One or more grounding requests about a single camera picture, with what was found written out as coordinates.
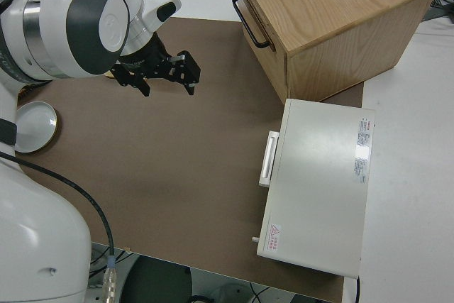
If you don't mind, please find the black round base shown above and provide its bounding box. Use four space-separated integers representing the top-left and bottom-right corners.
119 255 194 303

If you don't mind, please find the gray round plate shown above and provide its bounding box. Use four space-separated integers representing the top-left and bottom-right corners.
14 101 60 155

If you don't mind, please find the white metal appliance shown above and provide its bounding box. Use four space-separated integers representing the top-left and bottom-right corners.
250 98 376 280

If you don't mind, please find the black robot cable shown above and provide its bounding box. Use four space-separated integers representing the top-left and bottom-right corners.
0 151 116 269

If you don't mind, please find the silver cable connector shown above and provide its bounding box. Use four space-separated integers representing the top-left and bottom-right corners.
101 256 118 301

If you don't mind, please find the brown table mat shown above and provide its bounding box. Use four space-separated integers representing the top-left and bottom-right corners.
13 17 365 303

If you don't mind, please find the wooden box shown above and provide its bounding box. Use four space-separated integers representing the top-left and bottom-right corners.
229 0 441 104

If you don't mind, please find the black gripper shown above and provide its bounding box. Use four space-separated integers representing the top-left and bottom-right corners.
109 34 201 99

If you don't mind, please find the white appliance handle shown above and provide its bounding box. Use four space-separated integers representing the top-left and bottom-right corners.
258 131 281 187

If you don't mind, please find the black box handle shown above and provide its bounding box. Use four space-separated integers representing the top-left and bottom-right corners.
231 0 272 50

